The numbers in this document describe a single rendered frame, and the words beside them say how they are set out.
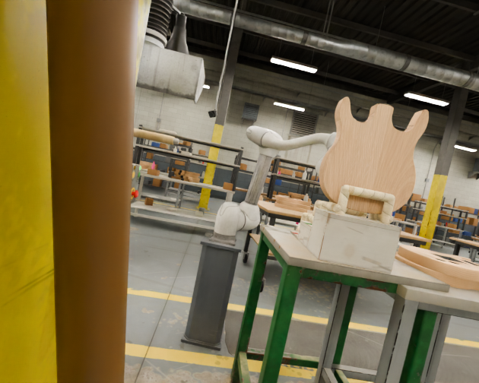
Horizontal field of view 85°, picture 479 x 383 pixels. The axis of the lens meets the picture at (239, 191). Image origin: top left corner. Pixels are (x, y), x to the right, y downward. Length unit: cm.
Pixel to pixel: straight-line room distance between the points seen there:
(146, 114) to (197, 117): 224
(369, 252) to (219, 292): 110
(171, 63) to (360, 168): 75
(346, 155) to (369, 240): 31
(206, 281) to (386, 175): 127
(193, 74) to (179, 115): 1149
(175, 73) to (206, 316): 151
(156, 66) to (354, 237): 90
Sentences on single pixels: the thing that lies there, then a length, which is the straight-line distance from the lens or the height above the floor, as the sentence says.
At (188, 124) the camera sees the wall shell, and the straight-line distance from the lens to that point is 1233.
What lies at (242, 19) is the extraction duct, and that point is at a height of 423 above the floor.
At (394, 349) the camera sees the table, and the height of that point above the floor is 66.
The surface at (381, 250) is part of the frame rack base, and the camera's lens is 108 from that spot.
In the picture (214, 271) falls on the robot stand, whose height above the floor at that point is 52.
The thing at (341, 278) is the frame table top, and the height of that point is 88.
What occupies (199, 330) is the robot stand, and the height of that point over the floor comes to 10.
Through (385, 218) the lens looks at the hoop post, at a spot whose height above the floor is 112.
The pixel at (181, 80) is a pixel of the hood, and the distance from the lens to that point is 97.
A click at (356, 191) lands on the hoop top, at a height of 120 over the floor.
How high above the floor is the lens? 116
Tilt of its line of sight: 3 degrees down
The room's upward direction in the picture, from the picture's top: 12 degrees clockwise
